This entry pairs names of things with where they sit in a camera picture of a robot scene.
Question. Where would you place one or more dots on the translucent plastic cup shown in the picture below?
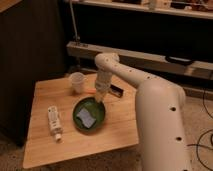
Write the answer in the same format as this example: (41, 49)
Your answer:
(77, 81)

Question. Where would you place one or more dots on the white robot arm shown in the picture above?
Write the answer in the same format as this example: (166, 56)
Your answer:
(158, 104)

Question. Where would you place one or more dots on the wooden folding table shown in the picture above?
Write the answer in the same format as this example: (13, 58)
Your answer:
(118, 129)

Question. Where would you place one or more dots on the upper wooden shelf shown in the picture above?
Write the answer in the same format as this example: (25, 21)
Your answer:
(188, 8)

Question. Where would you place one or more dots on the black rectangular box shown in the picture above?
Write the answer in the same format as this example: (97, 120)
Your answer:
(114, 90)

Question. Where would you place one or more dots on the long grey case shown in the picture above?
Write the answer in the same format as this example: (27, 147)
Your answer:
(142, 60)

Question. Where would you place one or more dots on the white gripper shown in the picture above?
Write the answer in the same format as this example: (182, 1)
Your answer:
(102, 84)

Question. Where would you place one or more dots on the green ceramic bowl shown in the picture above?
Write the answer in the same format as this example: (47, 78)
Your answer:
(96, 109)

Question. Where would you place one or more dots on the blue grey sponge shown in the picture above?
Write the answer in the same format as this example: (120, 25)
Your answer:
(86, 118)

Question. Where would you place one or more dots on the orange carrot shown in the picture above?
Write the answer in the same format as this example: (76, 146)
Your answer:
(90, 91)

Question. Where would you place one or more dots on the white tube bottle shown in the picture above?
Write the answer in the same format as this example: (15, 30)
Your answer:
(54, 123)

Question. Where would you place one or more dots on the metal stand pole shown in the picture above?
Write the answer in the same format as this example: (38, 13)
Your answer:
(76, 35)

